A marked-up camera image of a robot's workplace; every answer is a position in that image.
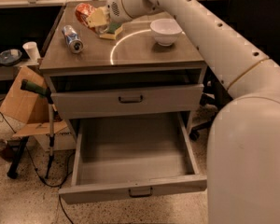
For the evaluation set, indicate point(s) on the open middle drawer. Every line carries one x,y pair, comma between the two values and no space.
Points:
132,157

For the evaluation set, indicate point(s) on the dark blue plate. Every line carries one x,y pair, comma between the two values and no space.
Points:
10,57

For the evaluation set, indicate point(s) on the green yellow sponge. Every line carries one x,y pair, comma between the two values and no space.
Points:
113,31

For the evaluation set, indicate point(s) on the grey drawer cabinet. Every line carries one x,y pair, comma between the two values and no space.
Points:
134,60

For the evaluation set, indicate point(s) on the brown round floor container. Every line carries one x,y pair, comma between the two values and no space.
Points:
6,152

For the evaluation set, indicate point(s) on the silver blue soda can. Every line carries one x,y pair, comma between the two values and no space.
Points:
72,39

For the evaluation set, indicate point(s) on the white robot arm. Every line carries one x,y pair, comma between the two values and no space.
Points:
243,151

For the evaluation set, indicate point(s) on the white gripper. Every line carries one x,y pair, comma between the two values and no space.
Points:
114,6

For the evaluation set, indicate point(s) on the low side shelf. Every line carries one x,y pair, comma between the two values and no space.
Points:
9,72

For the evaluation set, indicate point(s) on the white paper cup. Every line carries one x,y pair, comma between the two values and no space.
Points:
32,50

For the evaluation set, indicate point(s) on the upper grey drawer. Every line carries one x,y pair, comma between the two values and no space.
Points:
110,103

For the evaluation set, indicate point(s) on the black office chair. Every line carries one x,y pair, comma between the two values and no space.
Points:
249,75

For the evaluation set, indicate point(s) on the white bowl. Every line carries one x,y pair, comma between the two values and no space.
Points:
165,31

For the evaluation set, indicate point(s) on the red coke can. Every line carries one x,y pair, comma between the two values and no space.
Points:
86,15

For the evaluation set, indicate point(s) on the brown cardboard box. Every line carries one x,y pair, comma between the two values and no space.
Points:
27,107

